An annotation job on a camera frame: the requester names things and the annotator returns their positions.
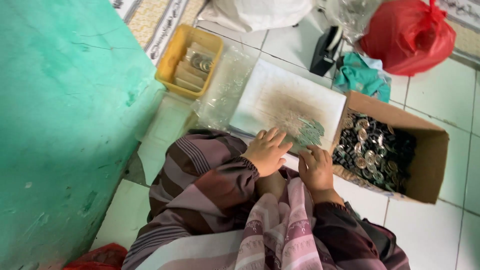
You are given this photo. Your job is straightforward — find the person's right hand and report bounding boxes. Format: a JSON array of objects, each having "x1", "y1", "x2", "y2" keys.
[{"x1": 298, "y1": 145, "x2": 335, "y2": 194}]

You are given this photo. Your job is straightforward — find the person's left hand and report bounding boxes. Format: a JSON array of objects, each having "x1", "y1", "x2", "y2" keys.
[{"x1": 242, "y1": 127, "x2": 294, "y2": 178}]

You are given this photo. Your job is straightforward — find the pile of small green pieces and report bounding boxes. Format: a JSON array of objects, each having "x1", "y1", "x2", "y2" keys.
[{"x1": 294, "y1": 118, "x2": 326, "y2": 148}]

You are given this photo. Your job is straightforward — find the heap of black silver parts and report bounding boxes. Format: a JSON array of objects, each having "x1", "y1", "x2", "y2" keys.
[{"x1": 333, "y1": 111, "x2": 418, "y2": 195}]

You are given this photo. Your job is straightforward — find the white work board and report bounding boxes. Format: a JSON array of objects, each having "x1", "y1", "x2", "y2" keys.
[{"x1": 229, "y1": 58, "x2": 347, "y2": 155}]

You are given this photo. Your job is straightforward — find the pink patterned scarf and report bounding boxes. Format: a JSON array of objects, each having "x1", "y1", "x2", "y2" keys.
[{"x1": 234, "y1": 176, "x2": 338, "y2": 270}]

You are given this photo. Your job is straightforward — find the striped brown garment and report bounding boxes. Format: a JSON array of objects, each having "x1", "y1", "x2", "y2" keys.
[{"x1": 121, "y1": 129, "x2": 411, "y2": 270}]

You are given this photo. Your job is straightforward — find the clear plastic bag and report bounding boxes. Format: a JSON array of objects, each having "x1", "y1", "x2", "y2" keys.
[{"x1": 192, "y1": 46, "x2": 259, "y2": 132}]

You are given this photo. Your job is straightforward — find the teal cloth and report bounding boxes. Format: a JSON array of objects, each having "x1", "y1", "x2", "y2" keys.
[{"x1": 334, "y1": 52, "x2": 392, "y2": 103}]

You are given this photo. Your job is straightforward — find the brown cardboard box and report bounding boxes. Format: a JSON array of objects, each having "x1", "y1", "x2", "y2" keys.
[{"x1": 331, "y1": 90, "x2": 450, "y2": 205}]

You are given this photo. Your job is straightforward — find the row of beige packets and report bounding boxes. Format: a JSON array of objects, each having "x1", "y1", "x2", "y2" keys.
[{"x1": 173, "y1": 42, "x2": 217, "y2": 93}]

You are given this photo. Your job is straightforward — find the black tape dispenser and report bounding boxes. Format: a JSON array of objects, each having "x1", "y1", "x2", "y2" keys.
[{"x1": 309, "y1": 25, "x2": 344, "y2": 77}]

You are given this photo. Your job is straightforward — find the yellow plastic tray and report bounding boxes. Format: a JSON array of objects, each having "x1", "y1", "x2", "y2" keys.
[{"x1": 154, "y1": 24, "x2": 224, "y2": 100}]

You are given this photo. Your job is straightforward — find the white plastic bag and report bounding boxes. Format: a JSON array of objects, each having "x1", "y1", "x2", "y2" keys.
[{"x1": 197, "y1": 0, "x2": 316, "y2": 33}]

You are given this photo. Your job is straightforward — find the crumpled clear plastic wrap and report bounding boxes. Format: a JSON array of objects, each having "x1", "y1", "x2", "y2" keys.
[{"x1": 325, "y1": 0, "x2": 383, "y2": 45}]

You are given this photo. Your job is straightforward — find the large red plastic bag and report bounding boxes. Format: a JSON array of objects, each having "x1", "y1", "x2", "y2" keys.
[{"x1": 359, "y1": 0, "x2": 457, "y2": 77}]

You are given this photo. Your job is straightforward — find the yellow patterned mat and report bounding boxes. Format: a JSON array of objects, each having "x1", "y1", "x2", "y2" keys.
[{"x1": 109, "y1": 0, "x2": 208, "y2": 66}]

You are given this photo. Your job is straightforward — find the small red plastic bag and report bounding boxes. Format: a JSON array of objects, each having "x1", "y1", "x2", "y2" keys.
[{"x1": 62, "y1": 242, "x2": 129, "y2": 270}]

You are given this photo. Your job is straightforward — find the beige patterned mat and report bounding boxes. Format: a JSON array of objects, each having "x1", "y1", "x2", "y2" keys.
[{"x1": 437, "y1": 0, "x2": 480, "y2": 70}]

